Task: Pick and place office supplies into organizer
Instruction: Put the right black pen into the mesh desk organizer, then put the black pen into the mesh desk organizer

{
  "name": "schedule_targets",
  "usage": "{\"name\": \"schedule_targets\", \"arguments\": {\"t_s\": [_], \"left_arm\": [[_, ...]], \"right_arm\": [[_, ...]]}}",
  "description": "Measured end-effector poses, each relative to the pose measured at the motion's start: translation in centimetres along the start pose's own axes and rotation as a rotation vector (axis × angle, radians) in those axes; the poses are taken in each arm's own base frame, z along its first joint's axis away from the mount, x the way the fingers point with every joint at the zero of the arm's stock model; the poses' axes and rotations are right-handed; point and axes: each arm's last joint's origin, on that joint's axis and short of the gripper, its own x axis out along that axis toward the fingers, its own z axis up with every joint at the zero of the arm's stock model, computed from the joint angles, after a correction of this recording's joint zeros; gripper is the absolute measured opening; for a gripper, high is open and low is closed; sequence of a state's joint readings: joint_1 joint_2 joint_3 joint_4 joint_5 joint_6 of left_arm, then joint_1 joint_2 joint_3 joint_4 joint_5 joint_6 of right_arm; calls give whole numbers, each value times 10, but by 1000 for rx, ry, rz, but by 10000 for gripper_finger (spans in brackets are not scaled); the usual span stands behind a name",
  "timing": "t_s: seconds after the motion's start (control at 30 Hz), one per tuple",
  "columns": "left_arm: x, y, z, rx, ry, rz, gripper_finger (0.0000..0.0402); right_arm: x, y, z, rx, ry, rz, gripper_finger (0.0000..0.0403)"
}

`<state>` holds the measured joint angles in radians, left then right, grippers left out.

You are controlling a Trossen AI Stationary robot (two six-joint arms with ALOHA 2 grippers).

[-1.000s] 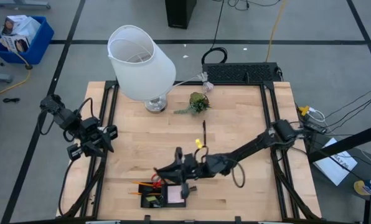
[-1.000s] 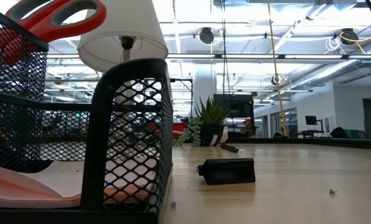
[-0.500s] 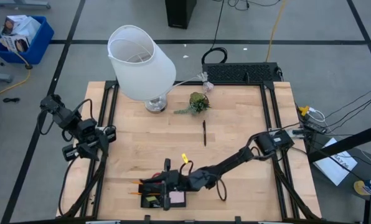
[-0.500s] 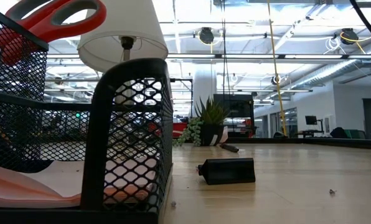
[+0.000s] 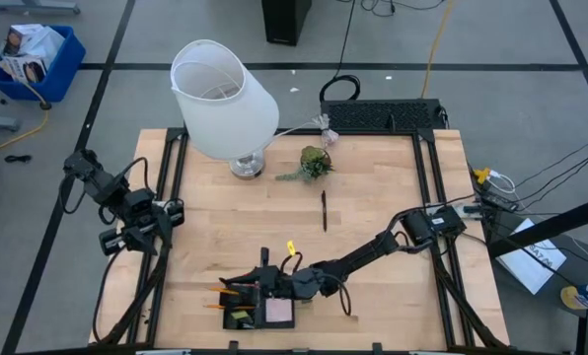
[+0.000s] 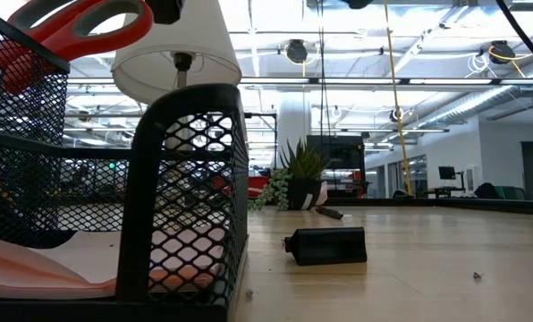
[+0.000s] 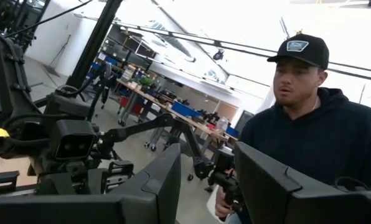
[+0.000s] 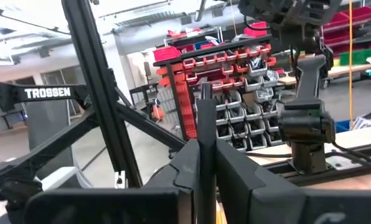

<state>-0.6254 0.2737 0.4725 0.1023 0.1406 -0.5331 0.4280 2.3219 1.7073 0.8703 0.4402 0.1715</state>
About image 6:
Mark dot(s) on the succulent plant black pot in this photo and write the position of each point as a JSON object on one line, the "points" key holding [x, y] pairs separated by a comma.
{"points": [[293, 194]]}

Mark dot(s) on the red background box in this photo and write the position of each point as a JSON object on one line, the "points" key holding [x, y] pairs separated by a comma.
{"points": [[258, 187]]}

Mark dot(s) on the small grey debris crumb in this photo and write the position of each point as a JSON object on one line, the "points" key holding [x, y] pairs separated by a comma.
{"points": [[249, 294]]}

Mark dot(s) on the black aluminium table frame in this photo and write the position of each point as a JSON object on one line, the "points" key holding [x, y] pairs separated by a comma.
{"points": [[472, 206]]}

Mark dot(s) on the black pen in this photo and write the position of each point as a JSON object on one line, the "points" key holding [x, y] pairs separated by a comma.
{"points": [[331, 213]]}

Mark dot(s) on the pink sticky notes pad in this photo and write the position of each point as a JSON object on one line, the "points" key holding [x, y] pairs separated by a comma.
{"points": [[47, 277]]}

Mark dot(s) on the black background cabinet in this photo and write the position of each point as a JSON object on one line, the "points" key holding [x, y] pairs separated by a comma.
{"points": [[347, 156]]}

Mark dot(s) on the green background object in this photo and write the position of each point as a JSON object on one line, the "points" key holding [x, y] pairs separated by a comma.
{"points": [[510, 193]]}

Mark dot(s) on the white table lamp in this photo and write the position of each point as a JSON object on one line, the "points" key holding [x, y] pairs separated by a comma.
{"points": [[204, 44]]}

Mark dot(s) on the black mesh desk organizer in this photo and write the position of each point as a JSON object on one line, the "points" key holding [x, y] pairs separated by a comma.
{"points": [[139, 201]]}

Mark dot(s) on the background computer monitor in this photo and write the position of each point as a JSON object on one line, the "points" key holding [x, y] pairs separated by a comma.
{"points": [[447, 173]]}

